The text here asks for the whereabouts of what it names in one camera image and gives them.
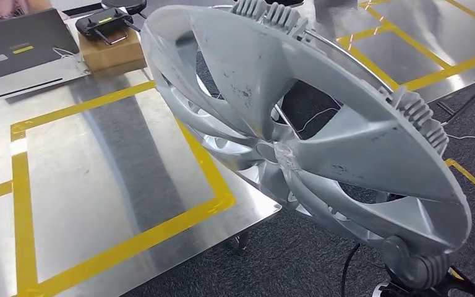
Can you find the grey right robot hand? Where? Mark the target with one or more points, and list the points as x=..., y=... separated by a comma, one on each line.
x=397, y=256

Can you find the silver wheel hubcap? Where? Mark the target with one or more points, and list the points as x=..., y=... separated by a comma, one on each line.
x=262, y=82

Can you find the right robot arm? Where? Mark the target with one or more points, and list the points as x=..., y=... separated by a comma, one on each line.
x=430, y=270

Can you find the black workbench leg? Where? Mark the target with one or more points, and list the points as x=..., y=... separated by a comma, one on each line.
x=241, y=242
x=471, y=100

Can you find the brown cardboard box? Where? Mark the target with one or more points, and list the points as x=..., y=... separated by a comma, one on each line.
x=114, y=55

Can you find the black round stool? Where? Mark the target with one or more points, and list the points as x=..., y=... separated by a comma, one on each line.
x=122, y=5

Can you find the black remote controller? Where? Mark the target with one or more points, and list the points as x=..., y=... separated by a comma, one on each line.
x=102, y=22

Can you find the grey laptop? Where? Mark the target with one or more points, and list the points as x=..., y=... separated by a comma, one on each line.
x=24, y=45

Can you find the person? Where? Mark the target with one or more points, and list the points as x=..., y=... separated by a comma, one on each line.
x=0, y=8

